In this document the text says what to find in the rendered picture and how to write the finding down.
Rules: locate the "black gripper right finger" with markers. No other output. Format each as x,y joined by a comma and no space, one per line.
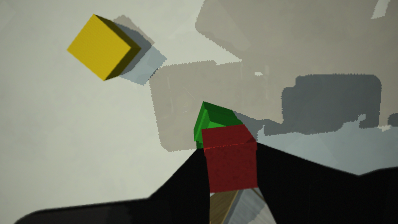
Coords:
299,191

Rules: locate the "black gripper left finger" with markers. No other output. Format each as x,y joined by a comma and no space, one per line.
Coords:
183,199

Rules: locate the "dark red block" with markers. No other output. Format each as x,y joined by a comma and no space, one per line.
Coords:
231,158

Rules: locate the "green block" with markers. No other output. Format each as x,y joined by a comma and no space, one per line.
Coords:
211,107
213,120

